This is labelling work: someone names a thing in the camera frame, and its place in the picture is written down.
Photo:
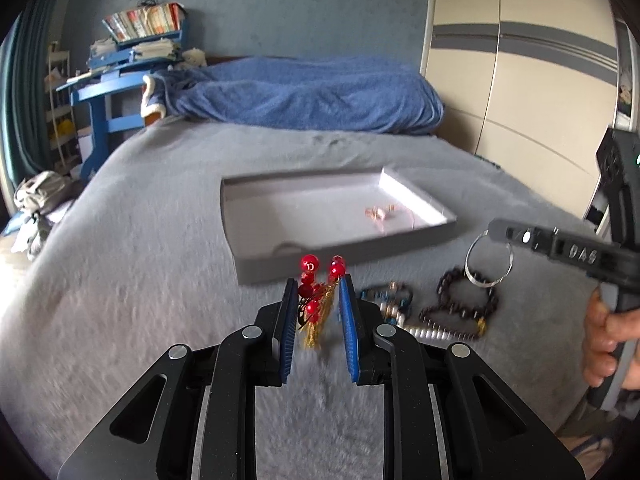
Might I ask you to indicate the teal curtain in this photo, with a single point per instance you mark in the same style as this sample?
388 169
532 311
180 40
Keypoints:
25 110

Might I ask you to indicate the blue wooden shelf with books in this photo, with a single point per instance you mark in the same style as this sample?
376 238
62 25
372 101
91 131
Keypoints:
107 92

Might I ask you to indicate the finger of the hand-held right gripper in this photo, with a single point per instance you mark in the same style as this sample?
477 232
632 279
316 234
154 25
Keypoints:
520 237

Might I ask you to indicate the grey shallow cardboard tray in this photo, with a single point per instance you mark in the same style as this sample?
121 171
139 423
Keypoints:
300 210

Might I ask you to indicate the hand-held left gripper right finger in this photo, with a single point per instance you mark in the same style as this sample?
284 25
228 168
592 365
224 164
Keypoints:
348 330

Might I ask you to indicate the person's right hand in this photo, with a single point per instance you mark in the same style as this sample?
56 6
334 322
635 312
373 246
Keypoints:
597 340

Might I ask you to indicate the blue fleece blanket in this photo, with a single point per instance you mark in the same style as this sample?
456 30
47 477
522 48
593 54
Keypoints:
300 95

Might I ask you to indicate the white shelf rack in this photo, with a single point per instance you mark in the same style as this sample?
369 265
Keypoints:
60 105

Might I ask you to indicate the silver hoop bangle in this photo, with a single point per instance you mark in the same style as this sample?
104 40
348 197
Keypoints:
477 281

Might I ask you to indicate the pile of grey clothes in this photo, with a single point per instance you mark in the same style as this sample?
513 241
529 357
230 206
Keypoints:
42 195

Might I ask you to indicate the beige wardrobe with grey stripes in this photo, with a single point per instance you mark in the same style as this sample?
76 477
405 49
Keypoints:
525 85

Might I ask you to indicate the grey bed cover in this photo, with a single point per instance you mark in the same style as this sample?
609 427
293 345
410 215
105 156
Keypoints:
150 260

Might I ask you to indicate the teal patterned cloth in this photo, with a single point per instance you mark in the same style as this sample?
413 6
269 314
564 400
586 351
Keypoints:
491 161

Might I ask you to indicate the white plush toy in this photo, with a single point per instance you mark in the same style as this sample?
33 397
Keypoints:
194 58

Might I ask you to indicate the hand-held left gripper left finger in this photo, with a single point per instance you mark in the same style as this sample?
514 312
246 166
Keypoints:
289 330

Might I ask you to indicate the person's foot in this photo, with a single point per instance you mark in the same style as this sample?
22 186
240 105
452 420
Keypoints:
587 447

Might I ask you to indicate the red bead gold tassel ornament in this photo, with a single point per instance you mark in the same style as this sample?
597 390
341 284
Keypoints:
311 263

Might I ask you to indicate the stack of papers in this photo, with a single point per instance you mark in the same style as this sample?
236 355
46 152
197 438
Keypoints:
150 51

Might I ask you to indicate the row of books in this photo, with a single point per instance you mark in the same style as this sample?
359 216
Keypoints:
142 20

